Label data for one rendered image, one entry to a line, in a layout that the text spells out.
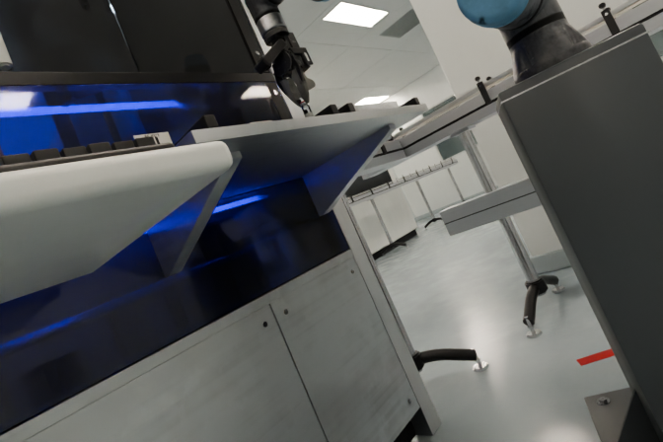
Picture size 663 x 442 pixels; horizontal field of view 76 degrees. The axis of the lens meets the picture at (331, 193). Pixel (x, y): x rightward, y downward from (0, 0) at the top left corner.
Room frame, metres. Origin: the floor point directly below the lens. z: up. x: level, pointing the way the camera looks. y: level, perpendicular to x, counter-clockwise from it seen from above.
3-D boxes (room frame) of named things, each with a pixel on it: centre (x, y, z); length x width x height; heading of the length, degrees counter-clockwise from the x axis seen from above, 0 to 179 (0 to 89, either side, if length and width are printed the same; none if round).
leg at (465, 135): (1.84, -0.63, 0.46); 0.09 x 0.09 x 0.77; 49
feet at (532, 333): (1.84, -0.63, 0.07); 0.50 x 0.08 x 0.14; 139
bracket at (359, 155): (1.16, -0.08, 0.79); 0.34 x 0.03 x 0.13; 49
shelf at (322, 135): (0.98, 0.09, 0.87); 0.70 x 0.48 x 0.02; 139
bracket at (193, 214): (0.78, 0.25, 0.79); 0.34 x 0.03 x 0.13; 49
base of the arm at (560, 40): (0.86, -0.52, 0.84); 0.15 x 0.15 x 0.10
